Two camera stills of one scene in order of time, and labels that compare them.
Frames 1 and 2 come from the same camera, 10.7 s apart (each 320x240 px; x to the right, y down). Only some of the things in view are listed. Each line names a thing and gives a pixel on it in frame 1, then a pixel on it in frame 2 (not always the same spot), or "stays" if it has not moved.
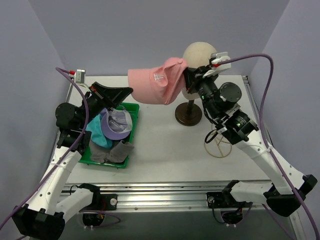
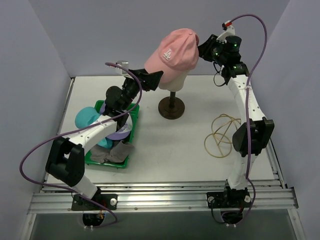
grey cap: x=118 y=153 stays
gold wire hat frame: x=217 y=145 stays
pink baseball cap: x=159 y=85 to x=177 y=52
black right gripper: x=191 y=80 to x=208 y=46
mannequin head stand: x=196 y=55 to x=171 y=107
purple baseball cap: x=116 y=123 stays
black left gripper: x=97 y=94 to x=139 y=75
